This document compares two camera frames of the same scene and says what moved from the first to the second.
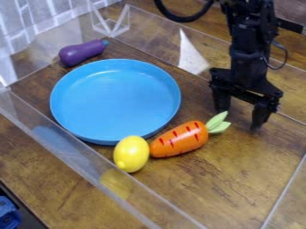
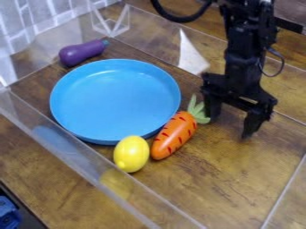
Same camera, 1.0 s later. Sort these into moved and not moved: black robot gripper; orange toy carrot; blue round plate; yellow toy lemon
Moved: orange toy carrot
Not moved: blue round plate; black robot gripper; yellow toy lemon
